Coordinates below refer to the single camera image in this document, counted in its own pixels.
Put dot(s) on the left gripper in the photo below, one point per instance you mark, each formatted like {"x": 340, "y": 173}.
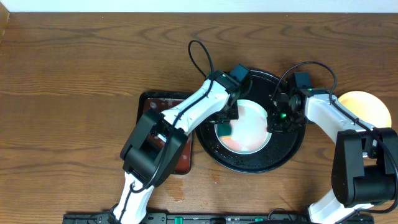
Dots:
{"x": 227, "y": 115}

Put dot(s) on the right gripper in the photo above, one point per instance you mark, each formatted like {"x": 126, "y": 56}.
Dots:
{"x": 274, "y": 125}

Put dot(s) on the green yellow sponge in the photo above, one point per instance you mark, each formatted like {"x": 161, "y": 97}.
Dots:
{"x": 224, "y": 130}

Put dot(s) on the pale green plate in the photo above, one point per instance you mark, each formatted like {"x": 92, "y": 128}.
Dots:
{"x": 249, "y": 130}

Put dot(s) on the yellow plate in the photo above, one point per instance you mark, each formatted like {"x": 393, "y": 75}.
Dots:
{"x": 367, "y": 107}

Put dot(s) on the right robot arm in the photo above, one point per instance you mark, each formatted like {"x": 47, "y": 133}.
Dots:
{"x": 364, "y": 172}

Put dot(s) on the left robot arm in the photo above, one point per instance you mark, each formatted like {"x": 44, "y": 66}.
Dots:
{"x": 155, "y": 145}

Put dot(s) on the black round tray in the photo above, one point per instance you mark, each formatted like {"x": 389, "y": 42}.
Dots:
{"x": 280, "y": 148}

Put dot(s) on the black rectangular sponge tray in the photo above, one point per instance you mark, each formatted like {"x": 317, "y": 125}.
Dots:
{"x": 160, "y": 101}

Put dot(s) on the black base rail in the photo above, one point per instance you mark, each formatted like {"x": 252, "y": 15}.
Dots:
{"x": 156, "y": 217}

